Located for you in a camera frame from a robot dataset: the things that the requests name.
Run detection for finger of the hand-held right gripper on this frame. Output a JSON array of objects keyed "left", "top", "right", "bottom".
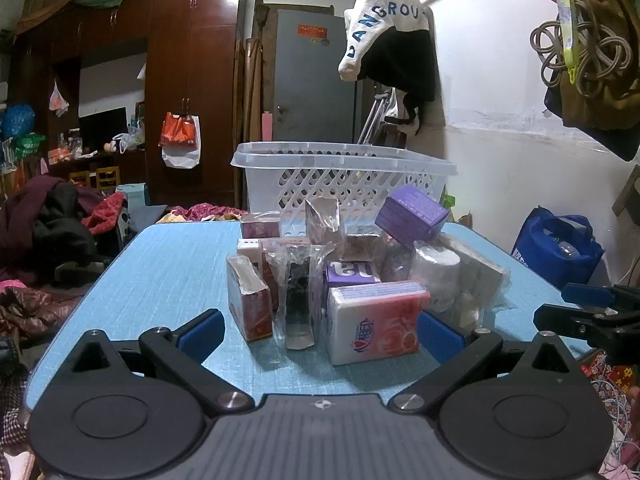
[
  {"left": 533, "top": 302, "right": 640, "bottom": 367},
  {"left": 560, "top": 282, "right": 640, "bottom": 307}
]

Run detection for yellow-green strap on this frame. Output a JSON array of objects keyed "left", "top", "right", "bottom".
[{"left": 547, "top": 0, "right": 584, "bottom": 84}]

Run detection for brown box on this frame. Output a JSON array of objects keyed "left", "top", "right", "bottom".
[{"left": 342, "top": 233, "right": 386, "bottom": 264}]

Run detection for grey door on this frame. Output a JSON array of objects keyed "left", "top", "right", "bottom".
[{"left": 274, "top": 8, "right": 364, "bottom": 144}]

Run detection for brown jacket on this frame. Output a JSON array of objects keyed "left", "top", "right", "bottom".
[{"left": 0, "top": 284, "right": 84, "bottom": 342}]

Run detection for dark wooden wardrobe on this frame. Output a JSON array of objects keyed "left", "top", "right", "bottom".
[{"left": 10, "top": 0, "right": 249, "bottom": 209}]

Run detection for blue shopping bag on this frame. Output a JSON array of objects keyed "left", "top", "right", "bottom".
[{"left": 510, "top": 205, "right": 606, "bottom": 291}]

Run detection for pink white tissue pack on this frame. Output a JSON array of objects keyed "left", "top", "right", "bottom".
[{"left": 327, "top": 280, "right": 431, "bottom": 366}]

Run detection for green plastic basket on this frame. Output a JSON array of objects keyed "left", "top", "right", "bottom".
[{"left": 12, "top": 132, "right": 47, "bottom": 159}]

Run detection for clear plastic basket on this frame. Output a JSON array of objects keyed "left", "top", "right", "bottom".
[{"left": 231, "top": 141, "right": 458, "bottom": 224}]

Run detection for orange white plastic bag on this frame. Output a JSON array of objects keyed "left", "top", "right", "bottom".
[{"left": 159, "top": 111, "right": 202, "bottom": 170}]

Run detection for clear-wrapped silver box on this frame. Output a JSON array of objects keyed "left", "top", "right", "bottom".
[{"left": 304, "top": 197, "right": 344, "bottom": 246}]

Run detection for purple and white box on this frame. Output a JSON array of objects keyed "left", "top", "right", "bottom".
[{"left": 324, "top": 259, "right": 384, "bottom": 289}]

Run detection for pink floral blanket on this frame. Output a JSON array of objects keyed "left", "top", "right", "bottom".
[{"left": 170, "top": 202, "right": 246, "bottom": 222}]

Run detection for pile of dark clothes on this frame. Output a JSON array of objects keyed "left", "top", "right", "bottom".
[{"left": 0, "top": 175, "right": 129, "bottom": 282}]

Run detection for olive hanging bag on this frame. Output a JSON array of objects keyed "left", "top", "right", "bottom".
[{"left": 544, "top": 0, "right": 640, "bottom": 162}]

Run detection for dusky pink box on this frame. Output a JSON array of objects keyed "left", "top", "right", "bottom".
[{"left": 240, "top": 212, "right": 282, "bottom": 240}]

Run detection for wooden planks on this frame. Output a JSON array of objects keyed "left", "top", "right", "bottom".
[{"left": 233, "top": 37, "right": 264, "bottom": 211}]

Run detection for white printed garment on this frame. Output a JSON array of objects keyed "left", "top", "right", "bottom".
[{"left": 337, "top": 0, "right": 432, "bottom": 82}]

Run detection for white hanging plastic bag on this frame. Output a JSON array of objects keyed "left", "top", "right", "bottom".
[{"left": 48, "top": 79, "right": 70, "bottom": 117}]

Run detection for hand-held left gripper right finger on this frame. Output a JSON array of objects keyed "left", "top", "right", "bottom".
[{"left": 389, "top": 311, "right": 582, "bottom": 416}]

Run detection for clear-wrapped black patterned box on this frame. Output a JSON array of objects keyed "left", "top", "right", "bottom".
[{"left": 265, "top": 244, "right": 327, "bottom": 350}]

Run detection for white plastic-wrapped pack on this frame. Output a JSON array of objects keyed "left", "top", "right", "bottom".
[{"left": 440, "top": 232, "right": 511, "bottom": 329}]

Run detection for blue plastic bag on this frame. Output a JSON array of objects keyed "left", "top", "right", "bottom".
[{"left": 0, "top": 103, "right": 36, "bottom": 139}]

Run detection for metal crutches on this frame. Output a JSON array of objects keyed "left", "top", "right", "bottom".
[{"left": 357, "top": 87, "right": 396, "bottom": 146}]

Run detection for black hanging garment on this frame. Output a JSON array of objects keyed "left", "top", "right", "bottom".
[{"left": 357, "top": 29, "right": 441, "bottom": 136}]

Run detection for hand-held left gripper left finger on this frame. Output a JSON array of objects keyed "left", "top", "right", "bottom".
[{"left": 69, "top": 308, "right": 254, "bottom": 416}]

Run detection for wrapped toilet paper roll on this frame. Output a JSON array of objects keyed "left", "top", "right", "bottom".
[{"left": 410, "top": 242, "right": 464, "bottom": 312}]

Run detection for black television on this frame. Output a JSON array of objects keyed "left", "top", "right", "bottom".
[{"left": 78, "top": 106, "right": 128, "bottom": 149}]

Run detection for light blue box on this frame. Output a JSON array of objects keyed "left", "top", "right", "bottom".
[{"left": 115, "top": 183, "right": 150, "bottom": 209}]

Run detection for coiled grey cable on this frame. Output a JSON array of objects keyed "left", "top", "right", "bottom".
[{"left": 529, "top": 0, "right": 635, "bottom": 97}]

